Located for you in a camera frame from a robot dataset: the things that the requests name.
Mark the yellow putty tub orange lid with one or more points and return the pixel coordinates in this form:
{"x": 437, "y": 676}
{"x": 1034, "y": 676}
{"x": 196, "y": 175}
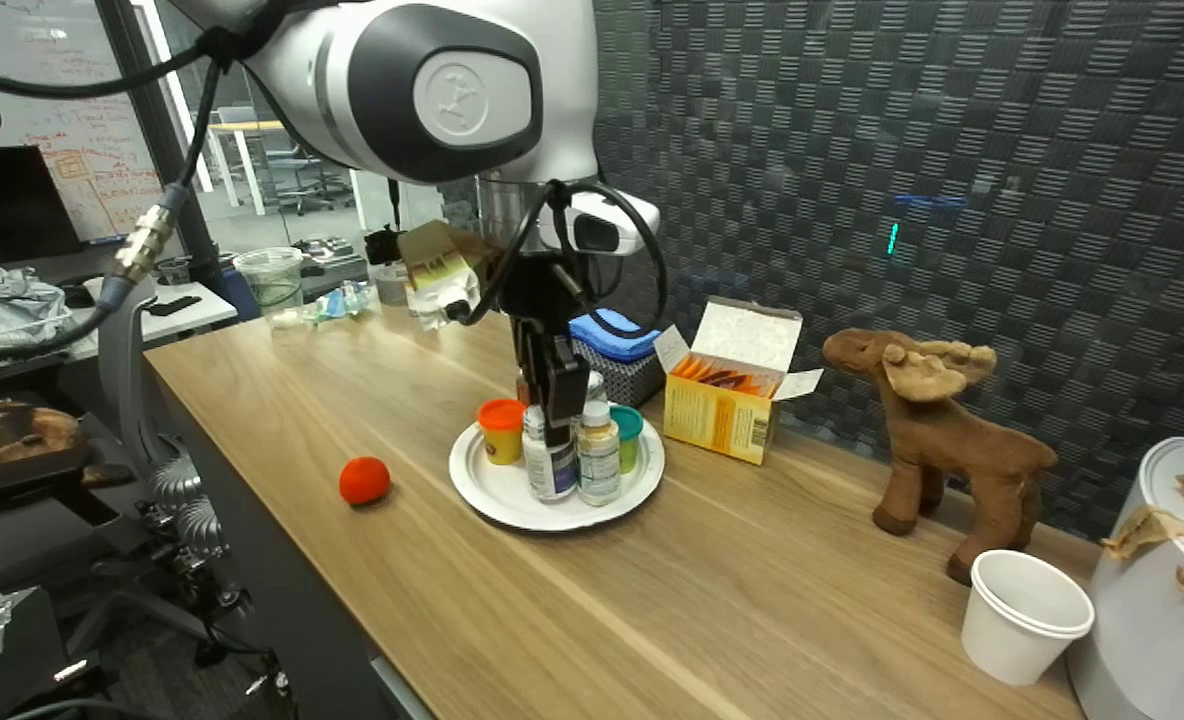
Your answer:
{"x": 503, "y": 430}

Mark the yellow cardboard box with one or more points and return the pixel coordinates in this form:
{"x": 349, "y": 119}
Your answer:
{"x": 718, "y": 414}

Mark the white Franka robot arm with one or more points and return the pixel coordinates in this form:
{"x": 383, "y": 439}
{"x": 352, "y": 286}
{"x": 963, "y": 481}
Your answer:
{"x": 405, "y": 83}

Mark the white bottle blue label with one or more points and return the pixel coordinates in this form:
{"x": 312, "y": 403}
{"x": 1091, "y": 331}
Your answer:
{"x": 552, "y": 464}

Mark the white paper cup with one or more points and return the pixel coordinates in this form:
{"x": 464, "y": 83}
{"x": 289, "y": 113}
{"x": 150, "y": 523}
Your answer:
{"x": 1016, "y": 621}

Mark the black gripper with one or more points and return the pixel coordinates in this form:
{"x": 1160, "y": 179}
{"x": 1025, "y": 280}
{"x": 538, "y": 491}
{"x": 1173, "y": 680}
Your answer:
{"x": 538, "y": 280}

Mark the stained white bottle green label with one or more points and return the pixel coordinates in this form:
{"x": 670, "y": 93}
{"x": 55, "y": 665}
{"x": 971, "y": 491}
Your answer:
{"x": 601, "y": 453}

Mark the clear plastic container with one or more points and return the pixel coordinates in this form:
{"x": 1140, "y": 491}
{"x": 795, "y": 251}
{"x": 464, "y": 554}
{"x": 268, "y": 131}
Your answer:
{"x": 273, "y": 279}

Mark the white paper plate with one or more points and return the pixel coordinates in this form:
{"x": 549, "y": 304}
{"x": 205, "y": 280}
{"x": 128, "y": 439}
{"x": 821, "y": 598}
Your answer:
{"x": 507, "y": 494}

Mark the orange ball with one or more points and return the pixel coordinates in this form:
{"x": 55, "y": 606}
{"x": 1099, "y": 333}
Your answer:
{"x": 365, "y": 481}

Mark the green putty tub teal lid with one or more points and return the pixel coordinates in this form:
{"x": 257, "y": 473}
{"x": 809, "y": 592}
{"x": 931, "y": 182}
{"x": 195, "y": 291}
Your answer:
{"x": 631, "y": 439}

